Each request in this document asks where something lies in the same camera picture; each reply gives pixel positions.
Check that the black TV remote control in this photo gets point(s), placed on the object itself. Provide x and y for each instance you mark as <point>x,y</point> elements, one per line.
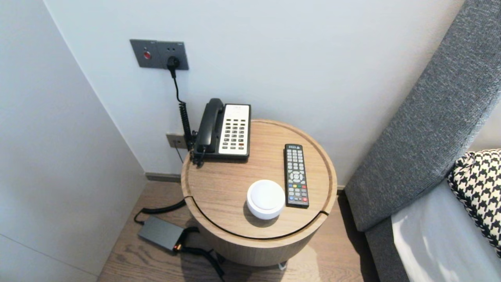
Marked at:
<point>296,176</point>

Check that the white round puck lamp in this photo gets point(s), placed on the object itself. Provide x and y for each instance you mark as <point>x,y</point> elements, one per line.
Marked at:
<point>266,197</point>

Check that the black and white desk telephone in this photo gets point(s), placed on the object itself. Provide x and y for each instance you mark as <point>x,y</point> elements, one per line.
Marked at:
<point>235,133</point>

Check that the round wooden side table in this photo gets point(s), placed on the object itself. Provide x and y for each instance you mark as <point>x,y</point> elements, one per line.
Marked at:
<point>231,180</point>

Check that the black telephone handset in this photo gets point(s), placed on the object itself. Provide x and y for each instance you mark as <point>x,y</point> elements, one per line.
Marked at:
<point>209,125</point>

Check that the thin black telephone line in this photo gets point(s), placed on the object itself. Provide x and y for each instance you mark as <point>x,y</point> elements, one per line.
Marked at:
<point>180,154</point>

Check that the grey power adapter brick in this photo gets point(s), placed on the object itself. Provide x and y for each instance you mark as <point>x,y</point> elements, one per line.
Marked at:
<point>160,233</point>

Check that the grey upholstered headboard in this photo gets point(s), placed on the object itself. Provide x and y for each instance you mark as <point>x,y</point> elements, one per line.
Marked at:
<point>430,117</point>

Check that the white bed sheet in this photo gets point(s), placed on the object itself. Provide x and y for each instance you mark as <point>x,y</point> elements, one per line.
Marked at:
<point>442,243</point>

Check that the houndstooth black white pillow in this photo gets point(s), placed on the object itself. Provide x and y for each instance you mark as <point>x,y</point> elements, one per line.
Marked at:
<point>479,188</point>

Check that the beige low wall socket plate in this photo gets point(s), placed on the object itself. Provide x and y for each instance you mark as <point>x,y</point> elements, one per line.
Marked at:
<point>173,140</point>

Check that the grey wall power socket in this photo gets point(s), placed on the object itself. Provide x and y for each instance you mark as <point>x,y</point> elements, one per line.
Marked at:
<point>172,49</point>

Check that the grey wall switch panel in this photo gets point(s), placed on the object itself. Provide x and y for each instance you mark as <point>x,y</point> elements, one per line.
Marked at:
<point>143,53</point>

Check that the grey upholstered bed frame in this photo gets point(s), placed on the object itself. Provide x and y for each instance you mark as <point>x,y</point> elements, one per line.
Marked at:
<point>385,254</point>

